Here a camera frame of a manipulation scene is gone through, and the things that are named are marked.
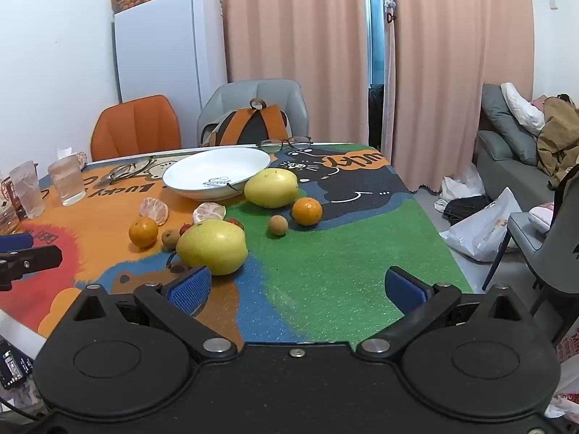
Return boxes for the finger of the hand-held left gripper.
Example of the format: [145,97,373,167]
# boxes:
[0,233,35,251]
[0,245,63,291]

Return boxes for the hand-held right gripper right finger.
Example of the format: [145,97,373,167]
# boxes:
[356,266,526,360]

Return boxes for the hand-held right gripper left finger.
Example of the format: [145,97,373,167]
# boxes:
[68,266,238,362]

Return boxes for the yellow pomelo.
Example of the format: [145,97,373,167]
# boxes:
[176,220,249,276]
[244,168,300,209]

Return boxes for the orange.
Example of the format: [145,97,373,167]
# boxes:
[292,197,324,226]
[128,217,159,248]

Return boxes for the peeled mandarin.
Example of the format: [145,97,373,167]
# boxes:
[139,197,169,226]
[193,202,227,225]

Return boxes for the white ceramic bowl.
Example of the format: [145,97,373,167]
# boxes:
[162,148,271,201]

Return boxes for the clear drinking glass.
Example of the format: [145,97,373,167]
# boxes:
[47,154,87,207]
[9,160,46,219]

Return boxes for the white plastic bag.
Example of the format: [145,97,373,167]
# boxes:
[434,163,486,212]
[440,187,523,263]

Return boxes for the black cloth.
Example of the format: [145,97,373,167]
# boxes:
[443,194,493,227]

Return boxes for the black electronic device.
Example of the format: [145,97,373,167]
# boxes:
[0,338,36,390]

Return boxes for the dark grey chair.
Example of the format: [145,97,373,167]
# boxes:
[481,175,579,345]

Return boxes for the orange chair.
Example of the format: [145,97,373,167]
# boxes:
[90,95,182,162]

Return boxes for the orange and black backpack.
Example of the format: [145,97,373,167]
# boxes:
[200,98,291,147]

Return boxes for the grey sofa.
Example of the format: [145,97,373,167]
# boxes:
[472,83,579,211]

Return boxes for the red printed bag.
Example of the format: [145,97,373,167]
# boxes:
[545,316,579,419]

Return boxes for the brown coat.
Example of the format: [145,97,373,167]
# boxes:
[537,94,579,188]

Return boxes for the pink curtain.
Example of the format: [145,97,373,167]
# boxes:
[382,0,536,195]
[194,0,368,148]

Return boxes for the white fridge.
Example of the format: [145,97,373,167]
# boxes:
[113,0,229,112]

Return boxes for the thin frame glasses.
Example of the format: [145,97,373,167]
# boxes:
[107,157,157,186]

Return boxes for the black frame glasses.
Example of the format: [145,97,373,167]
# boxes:
[260,136,313,154]

